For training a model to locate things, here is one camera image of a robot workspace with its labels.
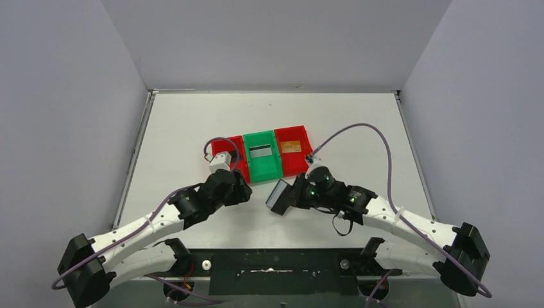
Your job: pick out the red plastic bin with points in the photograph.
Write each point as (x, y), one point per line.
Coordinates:
(237, 150)
(293, 163)

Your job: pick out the gold credit card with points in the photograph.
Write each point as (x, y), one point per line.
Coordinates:
(291, 146)

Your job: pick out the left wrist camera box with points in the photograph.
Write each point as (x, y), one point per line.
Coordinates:
(220, 161)

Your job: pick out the right red plastic bin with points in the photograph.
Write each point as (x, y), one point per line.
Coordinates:
(293, 163)

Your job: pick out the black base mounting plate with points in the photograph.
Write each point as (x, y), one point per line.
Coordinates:
(301, 271)

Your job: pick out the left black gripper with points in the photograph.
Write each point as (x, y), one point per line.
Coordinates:
(237, 187)

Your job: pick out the black leather card holder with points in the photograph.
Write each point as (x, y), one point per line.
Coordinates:
(280, 197)

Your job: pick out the silver card with magnetic stripe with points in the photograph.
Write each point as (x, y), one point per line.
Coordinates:
(260, 151)

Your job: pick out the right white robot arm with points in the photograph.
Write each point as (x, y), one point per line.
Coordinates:
(457, 255)

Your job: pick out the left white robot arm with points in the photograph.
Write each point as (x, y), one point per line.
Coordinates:
(87, 267)

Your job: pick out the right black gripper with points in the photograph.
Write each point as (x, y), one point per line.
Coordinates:
(297, 192)

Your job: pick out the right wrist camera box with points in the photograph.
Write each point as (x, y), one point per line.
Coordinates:
(313, 162)

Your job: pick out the green plastic bin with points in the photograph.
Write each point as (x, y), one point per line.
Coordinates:
(264, 168)

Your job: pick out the aluminium table edge rail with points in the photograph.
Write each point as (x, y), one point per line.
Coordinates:
(134, 157)

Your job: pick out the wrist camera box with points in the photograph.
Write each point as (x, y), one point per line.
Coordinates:
(220, 161)
(313, 162)

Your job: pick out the left red plastic bin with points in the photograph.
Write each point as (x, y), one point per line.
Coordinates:
(237, 150)

